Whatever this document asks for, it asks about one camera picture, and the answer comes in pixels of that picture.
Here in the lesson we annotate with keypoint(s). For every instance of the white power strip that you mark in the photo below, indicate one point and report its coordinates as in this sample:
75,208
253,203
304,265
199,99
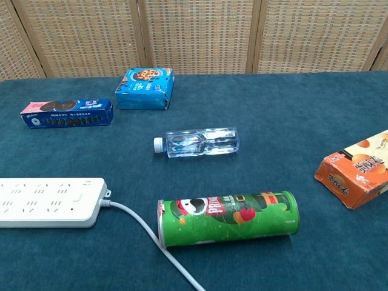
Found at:
45,209

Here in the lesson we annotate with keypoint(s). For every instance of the clear plastic water bottle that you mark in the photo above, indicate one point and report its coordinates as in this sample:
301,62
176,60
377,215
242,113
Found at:
203,142

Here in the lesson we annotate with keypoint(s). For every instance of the light blue cookie box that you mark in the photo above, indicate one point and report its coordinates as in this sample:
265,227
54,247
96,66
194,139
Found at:
145,91

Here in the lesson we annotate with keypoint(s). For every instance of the teal table cloth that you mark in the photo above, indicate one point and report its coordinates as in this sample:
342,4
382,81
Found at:
272,127

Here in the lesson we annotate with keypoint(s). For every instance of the green Pringles can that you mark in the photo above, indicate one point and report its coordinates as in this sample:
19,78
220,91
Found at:
230,218

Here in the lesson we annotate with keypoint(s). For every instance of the woven bamboo folding screen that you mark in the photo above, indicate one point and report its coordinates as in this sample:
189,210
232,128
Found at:
197,33

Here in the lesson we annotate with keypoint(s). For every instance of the dark blue Oreo box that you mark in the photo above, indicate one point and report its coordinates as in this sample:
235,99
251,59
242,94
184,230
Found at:
69,116

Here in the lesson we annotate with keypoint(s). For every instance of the orange snack box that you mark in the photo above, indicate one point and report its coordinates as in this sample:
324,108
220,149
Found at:
357,172

